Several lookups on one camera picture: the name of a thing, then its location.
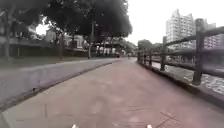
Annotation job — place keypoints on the dark wooden railing fence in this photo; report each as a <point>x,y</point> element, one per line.
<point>198,53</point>

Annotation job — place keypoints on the grey concrete kerb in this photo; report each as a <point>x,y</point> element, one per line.
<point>186,85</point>

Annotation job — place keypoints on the robot's own part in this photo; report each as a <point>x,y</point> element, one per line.
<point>149,126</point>
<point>74,126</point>

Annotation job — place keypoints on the low grey concrete wall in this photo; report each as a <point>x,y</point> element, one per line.
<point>36,78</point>

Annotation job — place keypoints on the river water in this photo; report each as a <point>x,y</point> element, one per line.
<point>210,81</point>

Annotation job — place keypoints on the row of trees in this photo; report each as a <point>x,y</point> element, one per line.
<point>83,16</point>

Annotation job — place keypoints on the tall pale apartment buildings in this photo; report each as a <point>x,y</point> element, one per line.
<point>181,28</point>

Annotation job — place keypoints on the reddish paved path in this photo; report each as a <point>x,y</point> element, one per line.
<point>113,93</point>

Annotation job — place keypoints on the grass strip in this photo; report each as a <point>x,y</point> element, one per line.
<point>36,61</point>

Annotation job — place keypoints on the low building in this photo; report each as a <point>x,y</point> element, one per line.
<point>50,45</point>

